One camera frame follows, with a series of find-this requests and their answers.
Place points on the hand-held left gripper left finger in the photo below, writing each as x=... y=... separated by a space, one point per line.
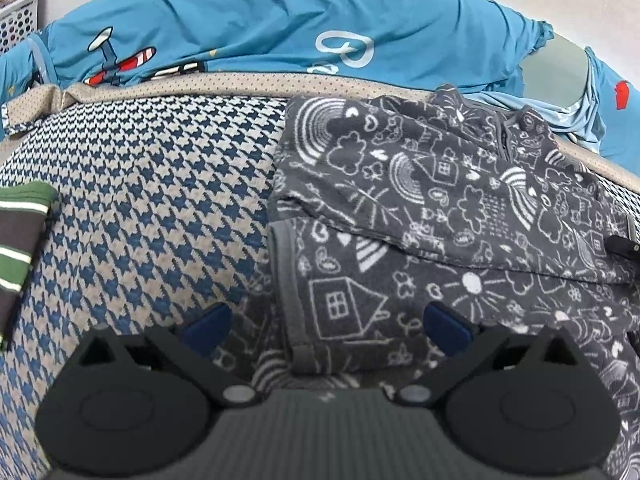
x=210 y=325

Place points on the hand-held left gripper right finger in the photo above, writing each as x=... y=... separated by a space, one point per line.
x=445 y=327

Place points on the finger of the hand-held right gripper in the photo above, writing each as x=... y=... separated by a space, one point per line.
x=622 y=246

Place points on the grey doodle print fleece garment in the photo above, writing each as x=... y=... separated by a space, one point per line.
x=425 y=200

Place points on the blue houndstooth blanket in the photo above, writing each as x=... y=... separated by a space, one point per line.
x=150 y=185

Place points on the green striped folded shirt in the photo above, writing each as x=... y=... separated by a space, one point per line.
x=20 y=240

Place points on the blue airplane-print garment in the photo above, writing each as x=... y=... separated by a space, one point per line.
x=250 y=15

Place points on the white perforated plastic basket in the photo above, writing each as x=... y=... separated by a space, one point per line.
x=20 y=25

